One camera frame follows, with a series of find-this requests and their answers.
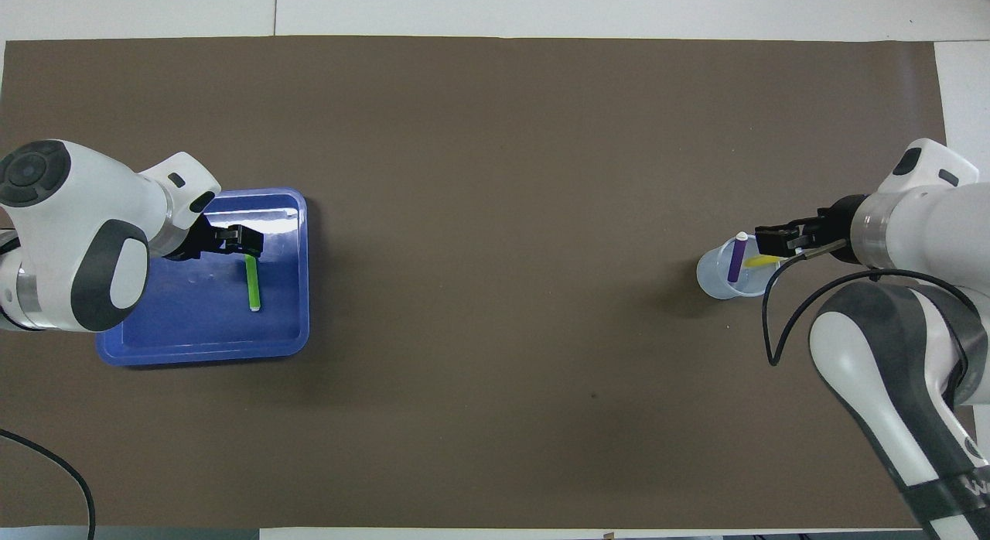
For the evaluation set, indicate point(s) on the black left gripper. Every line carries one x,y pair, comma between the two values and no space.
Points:
197,238

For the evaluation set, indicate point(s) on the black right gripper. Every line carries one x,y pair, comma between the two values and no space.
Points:
835,230

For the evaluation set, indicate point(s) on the yellow marker pen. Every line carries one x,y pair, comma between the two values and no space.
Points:
759,261

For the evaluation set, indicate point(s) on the green marker pen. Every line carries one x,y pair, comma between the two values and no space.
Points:
253,288

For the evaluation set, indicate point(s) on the purple marker pen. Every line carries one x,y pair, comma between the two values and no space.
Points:
735,261

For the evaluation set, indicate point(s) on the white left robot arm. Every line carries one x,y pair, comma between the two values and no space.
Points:
77,207

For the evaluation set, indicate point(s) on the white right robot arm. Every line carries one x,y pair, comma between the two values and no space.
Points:
920,215

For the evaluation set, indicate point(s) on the clear plastic cup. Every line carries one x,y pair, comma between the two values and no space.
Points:
711,281

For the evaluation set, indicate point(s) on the blue plastic tray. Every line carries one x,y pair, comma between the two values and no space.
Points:
271,331

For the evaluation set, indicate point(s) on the brown table mat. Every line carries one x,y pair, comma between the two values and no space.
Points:
495,176

